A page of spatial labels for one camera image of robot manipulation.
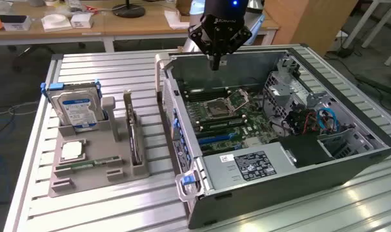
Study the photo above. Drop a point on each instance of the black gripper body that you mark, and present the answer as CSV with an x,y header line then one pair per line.
x,y
223,29

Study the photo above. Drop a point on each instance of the graphics card with metal bracket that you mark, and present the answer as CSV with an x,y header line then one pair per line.
x,y
132,135

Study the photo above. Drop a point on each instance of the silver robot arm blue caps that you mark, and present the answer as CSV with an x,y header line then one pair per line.
x,y
192,43

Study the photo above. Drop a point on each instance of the white paper stack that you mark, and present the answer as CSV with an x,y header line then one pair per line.
x,y
173,20

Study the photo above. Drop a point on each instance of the cardboard box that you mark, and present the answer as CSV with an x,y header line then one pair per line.
x,y
181,4

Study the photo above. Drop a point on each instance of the black lamp base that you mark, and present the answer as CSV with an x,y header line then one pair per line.
x,y
126,12

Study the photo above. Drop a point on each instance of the open socket cover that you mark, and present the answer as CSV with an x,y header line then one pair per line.
x,y
239,99

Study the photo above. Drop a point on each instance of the wooden cabinet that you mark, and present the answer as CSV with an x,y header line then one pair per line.
x,y
327,24

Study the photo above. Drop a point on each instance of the metal disk bay cage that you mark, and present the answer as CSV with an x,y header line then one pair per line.
x,y
279,96

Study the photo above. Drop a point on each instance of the CPU socket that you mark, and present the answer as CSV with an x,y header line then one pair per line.
x,y
216,107

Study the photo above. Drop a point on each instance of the black power adapter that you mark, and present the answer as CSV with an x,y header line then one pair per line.
x,y
343,52

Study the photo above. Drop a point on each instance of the white labelled box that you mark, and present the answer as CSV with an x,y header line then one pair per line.
x,y
81,21

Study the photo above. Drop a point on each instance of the green motherboard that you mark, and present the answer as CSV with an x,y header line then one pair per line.
x,y
253,125

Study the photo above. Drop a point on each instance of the white tape roll box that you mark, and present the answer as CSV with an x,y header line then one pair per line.
x,y
56,23

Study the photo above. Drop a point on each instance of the silver chipset heatsink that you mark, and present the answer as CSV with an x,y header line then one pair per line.
x,y
253,142

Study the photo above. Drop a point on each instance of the black floor stand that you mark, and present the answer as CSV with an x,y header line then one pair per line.
x,y
382,84

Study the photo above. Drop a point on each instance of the hard disk in blue caddy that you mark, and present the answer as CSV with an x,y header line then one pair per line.
x,y
76,108

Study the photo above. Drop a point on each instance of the grey cup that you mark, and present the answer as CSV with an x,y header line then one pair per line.
x,y
36,3

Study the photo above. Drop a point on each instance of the black chair base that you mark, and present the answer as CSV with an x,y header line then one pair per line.
x,y
30,52

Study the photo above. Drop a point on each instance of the wooden desk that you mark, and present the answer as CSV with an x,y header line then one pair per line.
x,y
21,33

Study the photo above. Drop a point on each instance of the black and white box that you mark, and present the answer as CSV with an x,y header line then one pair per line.
x,y
14,23

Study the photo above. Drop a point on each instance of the grey parts rack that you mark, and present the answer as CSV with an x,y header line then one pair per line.
x,y
98,149

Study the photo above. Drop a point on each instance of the grey power supply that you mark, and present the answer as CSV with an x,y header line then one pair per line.
x,y
220,174

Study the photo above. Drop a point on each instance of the blue case latch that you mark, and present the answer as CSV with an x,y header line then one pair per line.
x,y
187,180

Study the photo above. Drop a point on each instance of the silver CPU chip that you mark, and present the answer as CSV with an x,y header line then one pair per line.
x,y
70,151

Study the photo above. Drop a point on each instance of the green RAM stick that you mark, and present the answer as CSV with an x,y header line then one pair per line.
x,y
82,164

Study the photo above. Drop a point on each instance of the black open PC case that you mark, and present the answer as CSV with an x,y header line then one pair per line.
x,y
279,193

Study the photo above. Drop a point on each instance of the white table frame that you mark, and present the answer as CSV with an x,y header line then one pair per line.
x,y
359,24

